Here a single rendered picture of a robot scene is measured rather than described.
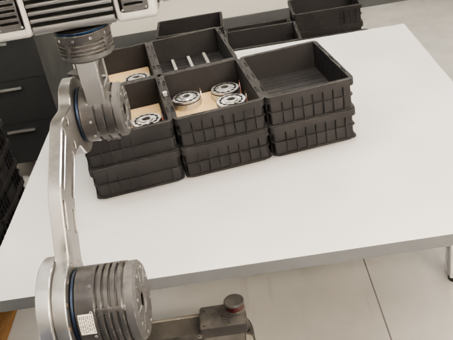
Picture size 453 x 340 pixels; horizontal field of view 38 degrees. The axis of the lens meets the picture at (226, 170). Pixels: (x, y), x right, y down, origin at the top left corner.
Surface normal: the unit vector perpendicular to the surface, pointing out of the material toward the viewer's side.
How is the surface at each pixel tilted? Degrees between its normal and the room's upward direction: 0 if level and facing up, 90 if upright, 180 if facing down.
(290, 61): 90
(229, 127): 90
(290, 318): 0
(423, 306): 0
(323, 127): 90
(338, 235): 0
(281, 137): 90
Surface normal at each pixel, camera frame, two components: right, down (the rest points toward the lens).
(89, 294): -0.11, -0.39
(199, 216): -0.15, -0.85
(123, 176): 0.20, 0.47
